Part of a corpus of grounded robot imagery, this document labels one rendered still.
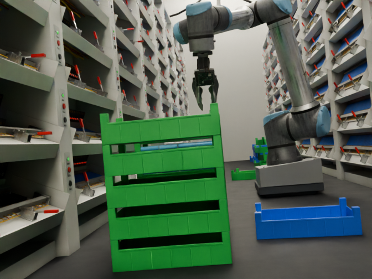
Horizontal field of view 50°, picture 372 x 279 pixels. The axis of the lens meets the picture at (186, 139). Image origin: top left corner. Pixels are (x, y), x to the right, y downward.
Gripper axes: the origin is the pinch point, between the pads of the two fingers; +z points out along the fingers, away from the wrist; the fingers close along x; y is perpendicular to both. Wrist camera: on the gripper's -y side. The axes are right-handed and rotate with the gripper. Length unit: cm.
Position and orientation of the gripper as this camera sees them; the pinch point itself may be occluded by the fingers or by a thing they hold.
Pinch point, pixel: (207, 106)
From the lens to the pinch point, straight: 148.3
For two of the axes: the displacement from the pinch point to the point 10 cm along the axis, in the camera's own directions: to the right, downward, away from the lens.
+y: -0.3, 2.5, -9.7
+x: 9.9, -0.9, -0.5
